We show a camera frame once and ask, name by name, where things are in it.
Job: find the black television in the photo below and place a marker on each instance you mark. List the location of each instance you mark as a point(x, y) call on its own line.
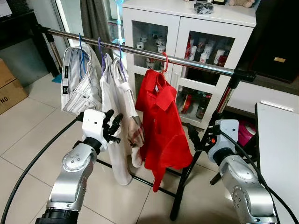
point(275, 32)

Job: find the plain white shirt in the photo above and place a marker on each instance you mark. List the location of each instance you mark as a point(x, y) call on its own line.
point(112, 93)

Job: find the long white table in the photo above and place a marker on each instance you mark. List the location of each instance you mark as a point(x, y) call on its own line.
point(280, 158)

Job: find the clear bag with dark contents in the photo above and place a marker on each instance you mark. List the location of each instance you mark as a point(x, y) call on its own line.
point(203, 7)

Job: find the teal floor mat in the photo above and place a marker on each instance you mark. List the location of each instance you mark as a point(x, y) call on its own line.
point(56, 79)

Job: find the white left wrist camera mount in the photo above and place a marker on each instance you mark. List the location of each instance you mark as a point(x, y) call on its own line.
point(93, 123)

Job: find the blue clothes hanger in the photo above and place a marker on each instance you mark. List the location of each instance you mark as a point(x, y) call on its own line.
point(81, 49)

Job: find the red clothes hanger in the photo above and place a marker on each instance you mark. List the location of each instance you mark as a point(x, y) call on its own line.
point(166, 63)

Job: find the dark grey curtain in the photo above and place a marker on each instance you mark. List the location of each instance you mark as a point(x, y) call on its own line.
point(96, 23)

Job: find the black desk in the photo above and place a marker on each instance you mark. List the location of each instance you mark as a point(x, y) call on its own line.
point(18, 28)

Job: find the white glass-door cabinet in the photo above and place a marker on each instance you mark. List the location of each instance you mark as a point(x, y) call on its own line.
point(182, 25)

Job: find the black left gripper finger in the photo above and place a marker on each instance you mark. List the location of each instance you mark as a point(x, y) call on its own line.
point(109, 116)
point(117, 123)

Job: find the red polo shirt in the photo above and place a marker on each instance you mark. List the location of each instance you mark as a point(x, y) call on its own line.
point(161, 130)

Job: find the metal clothes rack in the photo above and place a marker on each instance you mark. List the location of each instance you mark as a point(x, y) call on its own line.
point(196, 63)

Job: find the printed brown cardboard box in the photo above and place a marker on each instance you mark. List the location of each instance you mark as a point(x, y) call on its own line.
point(9, 88)

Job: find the pink and black appliance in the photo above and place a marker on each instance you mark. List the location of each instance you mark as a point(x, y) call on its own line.
point(246, 133)

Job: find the beige plush toy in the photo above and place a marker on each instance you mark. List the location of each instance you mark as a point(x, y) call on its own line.
point(240, 3)

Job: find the low white television console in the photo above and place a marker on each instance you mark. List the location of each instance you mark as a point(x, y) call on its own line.
point(261, 100)

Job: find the white jeans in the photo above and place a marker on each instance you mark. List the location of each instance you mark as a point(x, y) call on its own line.
point(79, 88)

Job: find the purple clothes hanger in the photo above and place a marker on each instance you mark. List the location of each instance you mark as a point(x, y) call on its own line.
point(120, 58)
point(100, 53)

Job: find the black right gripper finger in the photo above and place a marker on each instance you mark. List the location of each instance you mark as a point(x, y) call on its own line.
point(195, 137)
point(206, 132)

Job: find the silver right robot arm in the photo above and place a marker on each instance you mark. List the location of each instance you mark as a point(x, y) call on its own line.
point(243, 189)

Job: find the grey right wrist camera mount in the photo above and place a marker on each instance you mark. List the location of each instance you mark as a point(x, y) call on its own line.
point(227, 133)

